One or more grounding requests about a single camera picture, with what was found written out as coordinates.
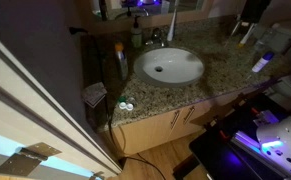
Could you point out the white blue razor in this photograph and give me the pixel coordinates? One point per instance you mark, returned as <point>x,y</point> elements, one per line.
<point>172,26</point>

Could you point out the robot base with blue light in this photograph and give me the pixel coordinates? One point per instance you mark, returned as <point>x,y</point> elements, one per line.
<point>272,146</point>

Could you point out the white oval sink basin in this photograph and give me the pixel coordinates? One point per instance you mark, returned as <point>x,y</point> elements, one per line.
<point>169,67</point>

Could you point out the white contact lens case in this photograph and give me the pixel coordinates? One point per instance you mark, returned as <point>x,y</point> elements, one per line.
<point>126,106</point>

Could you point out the orange capped spray bottle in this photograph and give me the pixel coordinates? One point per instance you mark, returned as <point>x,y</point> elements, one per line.
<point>121,60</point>

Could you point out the folded grey cloth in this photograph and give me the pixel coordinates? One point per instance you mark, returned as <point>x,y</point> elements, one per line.
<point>94,93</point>

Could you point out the chrome faucet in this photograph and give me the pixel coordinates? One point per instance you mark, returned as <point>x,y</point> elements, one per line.
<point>157,37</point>

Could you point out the green soap pump bottle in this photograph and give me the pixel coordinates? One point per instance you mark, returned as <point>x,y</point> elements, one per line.
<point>136,33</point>

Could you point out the black cart platform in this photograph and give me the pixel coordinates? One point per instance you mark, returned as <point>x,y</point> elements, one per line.
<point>224,160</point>

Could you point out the white yellow tube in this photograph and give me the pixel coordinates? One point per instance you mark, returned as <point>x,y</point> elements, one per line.
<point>247,35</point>

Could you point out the white door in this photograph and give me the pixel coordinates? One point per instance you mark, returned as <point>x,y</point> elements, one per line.
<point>30,116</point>

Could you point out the white blue capped deodorant stick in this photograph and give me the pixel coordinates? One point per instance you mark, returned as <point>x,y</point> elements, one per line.
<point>262,61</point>

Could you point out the dark toothbrush cup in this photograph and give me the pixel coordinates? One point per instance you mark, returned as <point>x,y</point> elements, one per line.
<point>253,10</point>

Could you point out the brass door hinge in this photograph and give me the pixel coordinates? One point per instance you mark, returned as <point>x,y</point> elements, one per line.
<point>23,162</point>

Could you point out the left cabinet door handle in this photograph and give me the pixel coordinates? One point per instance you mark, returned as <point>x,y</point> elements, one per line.
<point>176,116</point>

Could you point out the cabinet door handle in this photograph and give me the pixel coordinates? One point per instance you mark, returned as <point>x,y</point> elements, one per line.
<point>176,116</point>
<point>187,117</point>

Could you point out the right cabinet door handle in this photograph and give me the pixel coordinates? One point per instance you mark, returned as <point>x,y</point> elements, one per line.
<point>187,117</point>

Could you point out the wall mirror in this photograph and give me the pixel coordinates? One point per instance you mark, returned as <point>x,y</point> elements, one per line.
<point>112,10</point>

